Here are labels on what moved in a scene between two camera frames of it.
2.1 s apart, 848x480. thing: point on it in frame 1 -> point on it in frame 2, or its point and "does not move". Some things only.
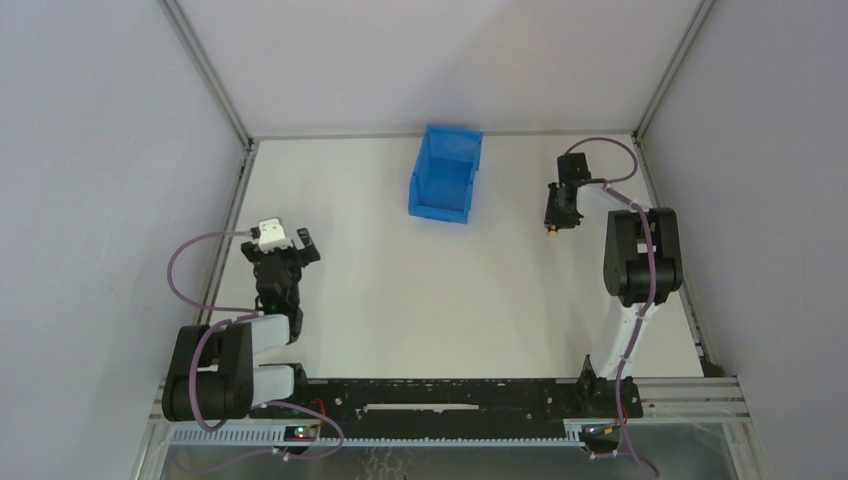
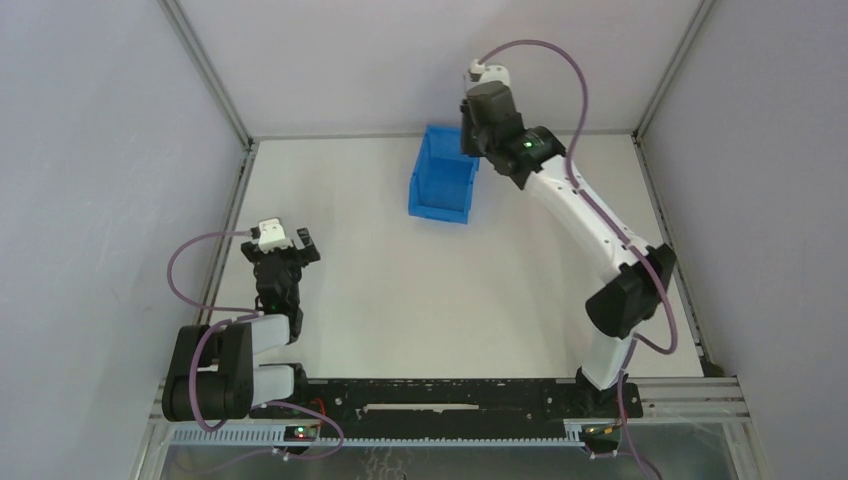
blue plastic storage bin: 441,182 does not move
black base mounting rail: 449,402 does not move
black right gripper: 560,216 -> 470,142
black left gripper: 279,257 does not move
